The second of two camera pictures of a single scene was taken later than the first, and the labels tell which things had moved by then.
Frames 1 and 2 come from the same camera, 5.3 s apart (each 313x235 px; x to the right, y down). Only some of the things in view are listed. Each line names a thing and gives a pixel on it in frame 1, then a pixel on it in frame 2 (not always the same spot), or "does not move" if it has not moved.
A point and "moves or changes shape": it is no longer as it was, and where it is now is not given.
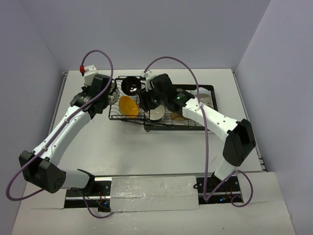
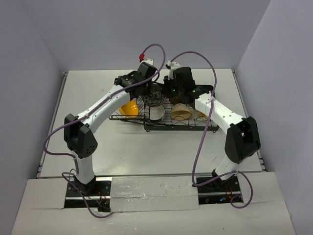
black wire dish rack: (125, 105) does not move
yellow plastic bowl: (128, 106) does not move
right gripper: (145, 95) -> (167, 82)
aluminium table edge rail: (64, 78) does not move
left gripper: (107, 91) -> (148, 88)
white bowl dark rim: (157, 113) does not move
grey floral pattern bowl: (114, 95) moves or changes shape
